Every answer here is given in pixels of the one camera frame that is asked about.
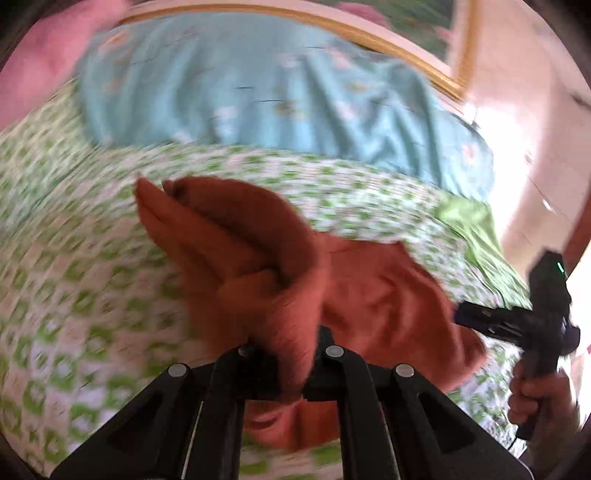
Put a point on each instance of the person's right hand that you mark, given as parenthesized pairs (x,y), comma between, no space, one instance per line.
(535,397)

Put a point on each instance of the green checkered bed sheet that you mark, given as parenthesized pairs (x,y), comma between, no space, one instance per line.
(83,277)

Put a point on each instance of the plain green cloth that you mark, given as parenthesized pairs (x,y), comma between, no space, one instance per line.
(475,230)

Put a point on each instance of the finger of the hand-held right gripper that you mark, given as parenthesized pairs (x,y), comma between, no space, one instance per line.
(489,321)

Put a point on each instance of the orange knit sweater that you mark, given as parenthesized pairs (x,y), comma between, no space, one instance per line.
(258,258)

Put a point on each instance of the blue floral quilt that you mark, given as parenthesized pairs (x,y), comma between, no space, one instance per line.
(277,92)

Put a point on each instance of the pink blanket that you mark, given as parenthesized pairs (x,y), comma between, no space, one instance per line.
(41,60)

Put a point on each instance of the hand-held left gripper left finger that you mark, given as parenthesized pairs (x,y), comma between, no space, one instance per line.
(258,374)

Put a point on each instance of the person's right forearm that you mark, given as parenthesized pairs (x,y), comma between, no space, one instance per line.
(558,452)

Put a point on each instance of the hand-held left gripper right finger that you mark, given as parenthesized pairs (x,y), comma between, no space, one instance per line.
(323,374)

